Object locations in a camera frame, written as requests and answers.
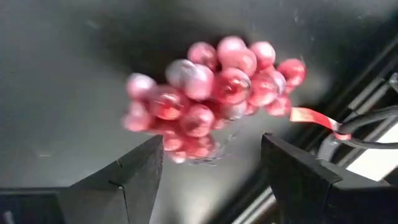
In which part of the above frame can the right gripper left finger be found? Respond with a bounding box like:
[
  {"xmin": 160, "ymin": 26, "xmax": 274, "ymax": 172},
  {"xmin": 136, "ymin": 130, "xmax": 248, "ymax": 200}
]
[{"xmin": 57, "ymin": 134, "xmax": 165, "ymax": 224}]

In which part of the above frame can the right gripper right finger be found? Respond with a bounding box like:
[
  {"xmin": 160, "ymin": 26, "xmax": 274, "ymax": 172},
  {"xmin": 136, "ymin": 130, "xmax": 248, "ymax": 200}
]
[{"xmin": 261, "ymin": 133, "xmax": 374, "ymax": 224}]

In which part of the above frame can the red ribbon tag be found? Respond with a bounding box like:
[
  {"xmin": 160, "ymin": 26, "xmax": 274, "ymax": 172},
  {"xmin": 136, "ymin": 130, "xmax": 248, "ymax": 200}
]
[{"xmin": 289, "ymin": 106, "xmax": 352, "ymax": 141}]

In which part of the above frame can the red grape bunch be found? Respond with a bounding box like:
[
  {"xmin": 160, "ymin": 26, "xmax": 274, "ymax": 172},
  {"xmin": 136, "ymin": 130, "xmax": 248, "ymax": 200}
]
[{"xmin": 121, "ymin": 35, "xmax": 307, "ymax": 164}]

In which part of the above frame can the black table mat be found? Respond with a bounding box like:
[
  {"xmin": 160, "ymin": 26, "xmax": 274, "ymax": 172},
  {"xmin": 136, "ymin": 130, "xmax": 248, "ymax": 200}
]
[{"xmin": 0, "ymin": 0, "xmax": 398, "ymax": 224}]

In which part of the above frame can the black cable sleeve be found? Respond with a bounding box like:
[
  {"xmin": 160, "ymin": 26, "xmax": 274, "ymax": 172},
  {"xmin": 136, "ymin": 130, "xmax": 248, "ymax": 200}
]
[{"xmin": 337, "ymin": 105, "xmax": 398, "ymax": 150}]

